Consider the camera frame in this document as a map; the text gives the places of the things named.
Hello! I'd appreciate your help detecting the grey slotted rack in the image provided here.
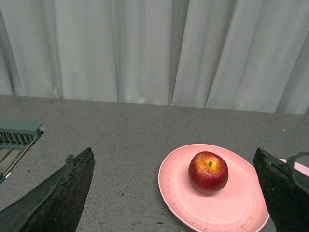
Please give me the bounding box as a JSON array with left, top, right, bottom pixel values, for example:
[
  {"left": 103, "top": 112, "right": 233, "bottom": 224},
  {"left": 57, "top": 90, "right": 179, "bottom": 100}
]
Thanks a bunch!
[{"left": 0, "top": 120, "right": 45, "bottom": 183}]

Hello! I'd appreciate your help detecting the pink plate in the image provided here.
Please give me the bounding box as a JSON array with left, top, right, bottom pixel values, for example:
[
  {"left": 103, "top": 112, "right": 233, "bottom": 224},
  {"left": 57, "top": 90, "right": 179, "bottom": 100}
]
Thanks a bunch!
[{"left": 158, "top": 144, "right": 269, "bottom": 232}]

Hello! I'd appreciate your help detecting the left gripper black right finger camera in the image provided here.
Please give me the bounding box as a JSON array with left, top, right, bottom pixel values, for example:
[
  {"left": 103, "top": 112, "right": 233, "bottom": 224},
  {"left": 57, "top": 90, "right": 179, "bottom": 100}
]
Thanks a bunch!
[{"left": 253, "top": 148, "right": 309, "bottom": 232}]

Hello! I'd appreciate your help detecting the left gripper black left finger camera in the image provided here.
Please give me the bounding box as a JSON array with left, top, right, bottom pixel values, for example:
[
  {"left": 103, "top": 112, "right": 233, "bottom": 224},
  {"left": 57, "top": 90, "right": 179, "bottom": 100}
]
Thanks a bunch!
[{"left": 0, "top": 148, "right": 94, "bottom": 232}]

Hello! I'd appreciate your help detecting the red apple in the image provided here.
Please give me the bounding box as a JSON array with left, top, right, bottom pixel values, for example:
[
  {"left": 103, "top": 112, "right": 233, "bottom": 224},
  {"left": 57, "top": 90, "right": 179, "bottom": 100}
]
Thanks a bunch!
[{"left": 188, "top": 151, "right": 229, "bottom": 196}]

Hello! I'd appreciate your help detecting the grey-white curtain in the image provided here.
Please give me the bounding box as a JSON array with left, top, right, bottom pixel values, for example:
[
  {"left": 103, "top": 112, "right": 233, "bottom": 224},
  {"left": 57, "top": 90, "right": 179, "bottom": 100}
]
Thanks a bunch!
[{"left": 0, "top": 0, "right": 309, "bottom": 115}]

